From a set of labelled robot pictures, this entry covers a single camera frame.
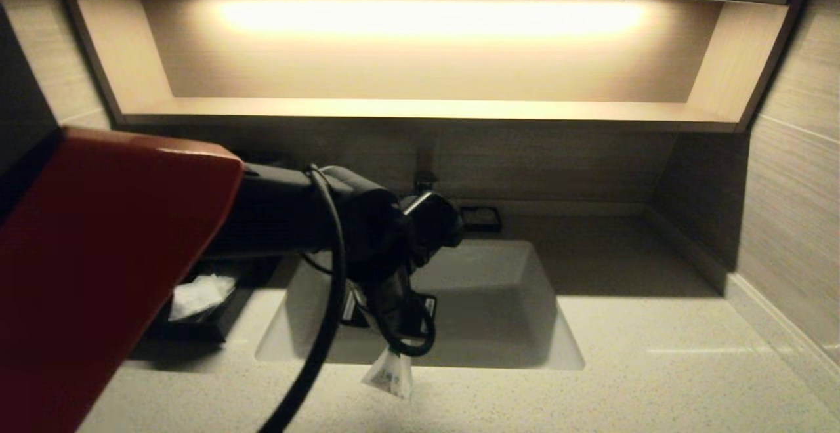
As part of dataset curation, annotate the wooden wall shelf niche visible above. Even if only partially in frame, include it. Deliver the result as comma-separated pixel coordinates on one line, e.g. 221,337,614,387
56,0,818,135

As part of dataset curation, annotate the white ceramic sink basin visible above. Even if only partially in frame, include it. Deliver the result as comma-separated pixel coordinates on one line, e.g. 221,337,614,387
255,239,586,371

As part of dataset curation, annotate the white shower cap packet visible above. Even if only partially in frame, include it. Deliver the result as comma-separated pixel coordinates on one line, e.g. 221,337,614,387
169,274,237,322

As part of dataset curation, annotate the black pull-out box drawer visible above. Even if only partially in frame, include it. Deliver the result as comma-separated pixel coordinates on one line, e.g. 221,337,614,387
146,259,280,343

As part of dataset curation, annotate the white comb packet green label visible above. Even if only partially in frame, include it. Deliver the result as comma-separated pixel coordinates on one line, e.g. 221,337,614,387
360,348,414,400

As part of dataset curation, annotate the black soap dish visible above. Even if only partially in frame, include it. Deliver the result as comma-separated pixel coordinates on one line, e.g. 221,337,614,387
459,206,503,233

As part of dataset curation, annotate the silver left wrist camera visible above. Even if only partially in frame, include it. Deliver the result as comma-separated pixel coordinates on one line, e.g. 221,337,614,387
400,190,464,268

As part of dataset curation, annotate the warm shelf light strip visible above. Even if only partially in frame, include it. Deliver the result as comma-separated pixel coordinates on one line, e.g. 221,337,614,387
223,3,647,37

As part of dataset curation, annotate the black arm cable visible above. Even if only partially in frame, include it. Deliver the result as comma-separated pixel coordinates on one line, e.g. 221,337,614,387
258,164,437,433

